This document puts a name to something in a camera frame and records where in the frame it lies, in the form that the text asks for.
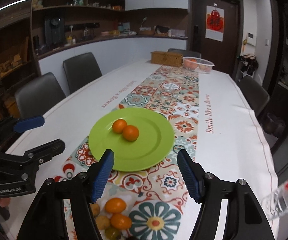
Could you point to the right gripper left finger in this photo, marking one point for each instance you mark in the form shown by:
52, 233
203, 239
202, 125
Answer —
45, 218

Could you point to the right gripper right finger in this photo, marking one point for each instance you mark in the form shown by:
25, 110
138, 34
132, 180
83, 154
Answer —
245, 218

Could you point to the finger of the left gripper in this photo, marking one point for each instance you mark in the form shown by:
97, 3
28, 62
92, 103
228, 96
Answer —
11, 125
33, 157

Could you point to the brown longan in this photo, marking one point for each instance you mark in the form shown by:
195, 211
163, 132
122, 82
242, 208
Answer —
103, 222
95, 208

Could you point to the green plum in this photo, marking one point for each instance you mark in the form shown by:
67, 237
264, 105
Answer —
112, 234

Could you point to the orange mandarin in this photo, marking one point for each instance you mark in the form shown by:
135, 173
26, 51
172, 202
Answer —
115, 205
119, 125
121, 222
130, 133

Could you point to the white kitchen counter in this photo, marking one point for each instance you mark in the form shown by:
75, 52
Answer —
110, 54

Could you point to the near left dark chair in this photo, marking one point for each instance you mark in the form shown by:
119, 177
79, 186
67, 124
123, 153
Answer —
38, 96

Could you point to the clear water bottle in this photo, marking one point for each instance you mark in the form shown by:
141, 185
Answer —
275, 204

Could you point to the white tablecloth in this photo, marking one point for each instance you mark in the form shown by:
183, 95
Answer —
230, 141

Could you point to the patterned table runner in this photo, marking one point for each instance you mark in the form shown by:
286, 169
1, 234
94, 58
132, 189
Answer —
145, 194

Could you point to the black coffee machine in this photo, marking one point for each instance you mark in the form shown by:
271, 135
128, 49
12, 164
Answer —
54, 32

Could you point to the green plate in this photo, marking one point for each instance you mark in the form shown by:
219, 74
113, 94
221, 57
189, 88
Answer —
138, 137

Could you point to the right side dark chair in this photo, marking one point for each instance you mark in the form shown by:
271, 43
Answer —
256, 96

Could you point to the black bag on rack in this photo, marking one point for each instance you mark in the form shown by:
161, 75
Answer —
249, 64

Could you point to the woven wicker box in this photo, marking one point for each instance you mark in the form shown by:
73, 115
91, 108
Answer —
167, 58

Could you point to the clear plastic fruit container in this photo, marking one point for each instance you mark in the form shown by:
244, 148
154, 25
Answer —
198, 65

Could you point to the far end dark chair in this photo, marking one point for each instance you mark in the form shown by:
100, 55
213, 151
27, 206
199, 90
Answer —
185, 53

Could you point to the white intercom panel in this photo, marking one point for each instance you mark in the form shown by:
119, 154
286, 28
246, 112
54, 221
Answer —
251, 39

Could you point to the red fu door poster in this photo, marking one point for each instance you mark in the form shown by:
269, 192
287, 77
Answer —
215, 23

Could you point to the dark wooden door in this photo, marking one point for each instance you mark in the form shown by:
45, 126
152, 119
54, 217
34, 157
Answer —
223, 54

